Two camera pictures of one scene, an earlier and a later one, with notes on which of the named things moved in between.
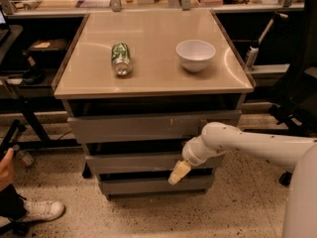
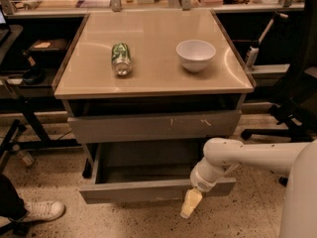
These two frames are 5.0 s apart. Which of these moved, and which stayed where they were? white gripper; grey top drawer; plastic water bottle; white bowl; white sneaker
Moved: white gripper
Stayed: grey top drawer; plastic water bottle; white sneaker; white bowl
